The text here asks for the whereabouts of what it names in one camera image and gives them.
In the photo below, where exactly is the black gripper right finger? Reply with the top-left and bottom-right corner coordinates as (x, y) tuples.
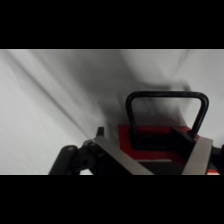
(169, 125), (214, 176)

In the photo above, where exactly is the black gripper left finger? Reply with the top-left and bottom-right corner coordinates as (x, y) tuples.
(87, 135), (155, 176)

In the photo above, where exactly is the wooden drawer red front black handle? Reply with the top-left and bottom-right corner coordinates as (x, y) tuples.
(118, 90), (222, 176)

